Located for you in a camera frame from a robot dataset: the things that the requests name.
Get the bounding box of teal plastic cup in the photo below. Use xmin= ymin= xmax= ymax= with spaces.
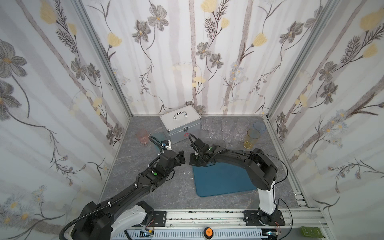
xmin=149 ymin=134 xmax=166 ymax=153

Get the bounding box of teal plastic tray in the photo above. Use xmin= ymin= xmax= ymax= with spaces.
xmin=193 ymin=163 xmax=257 ymax=197

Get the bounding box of pink plastic cup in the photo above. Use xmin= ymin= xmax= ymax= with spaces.
xmin=136 ymin=130 xmax=150 ymax=145

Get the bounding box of yellow plastic cup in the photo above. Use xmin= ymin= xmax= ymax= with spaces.
xmin=243 ymin=129 xmax=261 ymax=149

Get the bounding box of blue plastic cup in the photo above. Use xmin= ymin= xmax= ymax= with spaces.
xmin=253 ymin=122 xmax=267 ymax=135

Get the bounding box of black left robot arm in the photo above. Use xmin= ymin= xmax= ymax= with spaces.
xmin=59 ymin=147 xmax=186 ymax=240

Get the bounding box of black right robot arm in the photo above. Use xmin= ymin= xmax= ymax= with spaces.
xmin=189 ymin=134 xmax=283 ymax=226

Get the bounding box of silver first aid case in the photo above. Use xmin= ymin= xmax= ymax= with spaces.
xmin=160 ymin=106 xmax=202 ymax=144

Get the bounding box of orange emergency button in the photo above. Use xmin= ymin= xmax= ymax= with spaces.
xmin=203 ymin=227 xmax=214 ymax=240

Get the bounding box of green circuit board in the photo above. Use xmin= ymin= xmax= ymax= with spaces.
xmin=301 ymin=226 xmax=325 ymax=239

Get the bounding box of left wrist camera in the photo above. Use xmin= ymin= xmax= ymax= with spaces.
xmin=162 ymin=140 xmax=172 ymax=150

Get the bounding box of white perforated cable duct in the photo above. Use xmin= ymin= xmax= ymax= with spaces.
xmin=126 ymin=229 xmax=268 ymax=240

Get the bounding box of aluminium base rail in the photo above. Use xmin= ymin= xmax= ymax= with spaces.
xmin=119 ymin=191 xmax=335 ymax=240

